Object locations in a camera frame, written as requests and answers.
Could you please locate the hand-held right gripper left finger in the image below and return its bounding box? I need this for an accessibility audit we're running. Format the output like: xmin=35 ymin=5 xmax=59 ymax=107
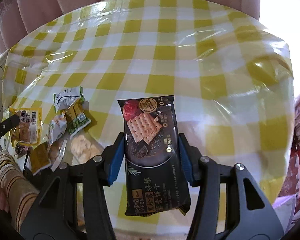
xmin=20 ymin=131 xmax=126 ymax=240

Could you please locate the striped cushion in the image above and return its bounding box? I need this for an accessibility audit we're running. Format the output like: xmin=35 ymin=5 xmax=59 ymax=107
xmin=0 ymin=149 xmax=42 ymax=233

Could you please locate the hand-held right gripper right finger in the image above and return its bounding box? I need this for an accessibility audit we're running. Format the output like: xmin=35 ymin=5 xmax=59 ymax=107
xmin=178 ymin=133 xmax=285 ymax=240

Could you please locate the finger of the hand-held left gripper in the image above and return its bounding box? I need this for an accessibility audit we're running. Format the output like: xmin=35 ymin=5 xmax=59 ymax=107
xmin=0 ymin=114 xmax=19 ymax=145

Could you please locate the clear round cracker packet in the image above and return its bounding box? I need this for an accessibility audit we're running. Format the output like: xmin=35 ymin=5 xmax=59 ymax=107
xmin=69 ymin=134 xmax=103 ymax=164

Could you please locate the yellow dried tofu packet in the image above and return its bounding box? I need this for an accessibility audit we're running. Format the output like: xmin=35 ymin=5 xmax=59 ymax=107
xmin=9 ymin=107 xmax=43 ymax=146

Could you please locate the green yellow snack packet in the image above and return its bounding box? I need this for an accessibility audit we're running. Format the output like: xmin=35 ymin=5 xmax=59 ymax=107
xmin=64 ymin=100 xmax=92 ymax=137

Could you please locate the small yellow snack packet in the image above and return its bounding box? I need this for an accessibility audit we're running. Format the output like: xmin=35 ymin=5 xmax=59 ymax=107
xmin=29 ymin=142 xmax=52 ymax=176

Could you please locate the clear nut packet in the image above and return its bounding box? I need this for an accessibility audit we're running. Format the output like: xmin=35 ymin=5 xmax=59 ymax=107
xmin=46 ymin=114 xmax=68 ymax=167

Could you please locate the clear storage box purple rim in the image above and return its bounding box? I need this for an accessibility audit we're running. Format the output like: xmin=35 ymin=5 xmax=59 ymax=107
xmin=272 ymin=194 xmax=300 ymax=233

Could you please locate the black cracker packet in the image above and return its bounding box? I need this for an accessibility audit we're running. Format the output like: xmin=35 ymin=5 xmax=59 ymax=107
xmin=117 ymin=95 xmax=192 ymax=217

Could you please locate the yellow checked plastic tablecloth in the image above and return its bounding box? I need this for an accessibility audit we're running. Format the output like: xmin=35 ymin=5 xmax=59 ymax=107
xmin=1 ymin=0 xmax=296 ymax=232

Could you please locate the white green snack packet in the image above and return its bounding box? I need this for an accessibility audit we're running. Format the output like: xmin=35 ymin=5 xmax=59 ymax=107
xmin=53 ymin=86 xmax=85 ymax=113

